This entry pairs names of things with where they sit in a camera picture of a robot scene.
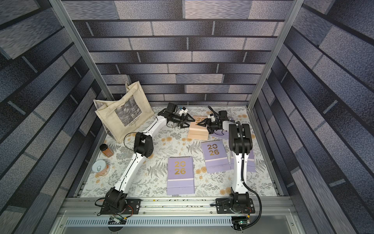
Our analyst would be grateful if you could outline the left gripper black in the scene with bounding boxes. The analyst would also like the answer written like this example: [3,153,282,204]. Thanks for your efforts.
[172,113,196,128]

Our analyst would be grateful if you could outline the peach 2026 calendar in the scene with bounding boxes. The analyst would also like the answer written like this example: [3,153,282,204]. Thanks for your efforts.
[188,116,209,140]

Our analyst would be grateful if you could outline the purple 2026 calendar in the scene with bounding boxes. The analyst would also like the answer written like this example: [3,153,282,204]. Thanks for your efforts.
[247,151,256,173]
[211,130,229,139]
[201,140,231,174]
[167,157,195,196]

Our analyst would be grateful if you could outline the cream canvas tote bag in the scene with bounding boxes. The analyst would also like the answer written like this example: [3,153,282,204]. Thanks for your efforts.
[93,82,154,143]

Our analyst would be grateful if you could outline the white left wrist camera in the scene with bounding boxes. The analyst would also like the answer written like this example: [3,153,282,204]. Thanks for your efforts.
[177,107,189,116]

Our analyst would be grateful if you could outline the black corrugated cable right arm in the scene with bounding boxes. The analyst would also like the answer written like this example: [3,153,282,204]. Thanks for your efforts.
[207,106,262,232]

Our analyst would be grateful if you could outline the right aluminium frame post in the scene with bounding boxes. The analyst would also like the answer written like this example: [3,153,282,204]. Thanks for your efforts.
[247,0,304,111]

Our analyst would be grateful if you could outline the aluminium frame post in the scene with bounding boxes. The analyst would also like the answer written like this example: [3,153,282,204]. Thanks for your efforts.
[49,0,115,100]
[247,0,304,111]

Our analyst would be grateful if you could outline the left aluminium frame post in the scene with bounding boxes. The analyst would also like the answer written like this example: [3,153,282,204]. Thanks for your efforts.
[49,0,115,100]

